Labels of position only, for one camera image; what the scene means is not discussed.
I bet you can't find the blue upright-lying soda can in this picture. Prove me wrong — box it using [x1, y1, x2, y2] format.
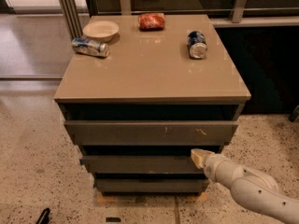
[187, 31, 207, 59]

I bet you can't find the black object on floor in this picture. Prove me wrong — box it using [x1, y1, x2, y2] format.
[36, 208, 50, 224]

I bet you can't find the white bowl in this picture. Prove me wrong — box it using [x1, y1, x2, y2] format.
[83, 21, 120, 42]

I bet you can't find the silver blue soda can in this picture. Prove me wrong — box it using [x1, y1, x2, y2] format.
[71, 38, 109, 58]

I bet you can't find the dark wheel at right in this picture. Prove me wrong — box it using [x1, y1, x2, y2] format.
[289, 105, 299, 122]

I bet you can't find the grey drawer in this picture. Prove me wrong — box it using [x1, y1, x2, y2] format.
[64, 120, 237, 146]
[81, 156, 203, 174]
[95, 179, 208, 193]

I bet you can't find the grey drawer cabinet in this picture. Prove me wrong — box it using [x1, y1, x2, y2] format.
[54, 15, 250, 187]

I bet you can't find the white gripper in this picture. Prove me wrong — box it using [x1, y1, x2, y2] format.
[191, 148, 244, 185]

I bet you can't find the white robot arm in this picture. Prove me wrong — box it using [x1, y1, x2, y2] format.
[191, 148, 299, 224]

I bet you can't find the grey top drawer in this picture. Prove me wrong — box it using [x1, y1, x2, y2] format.
[64, 120, 237, 146]

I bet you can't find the grey bottom drawer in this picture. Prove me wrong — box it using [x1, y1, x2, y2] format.
[95, 179, 208, 193]

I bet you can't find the metal railing frame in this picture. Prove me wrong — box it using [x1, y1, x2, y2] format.
[59, 0, 299, 36]

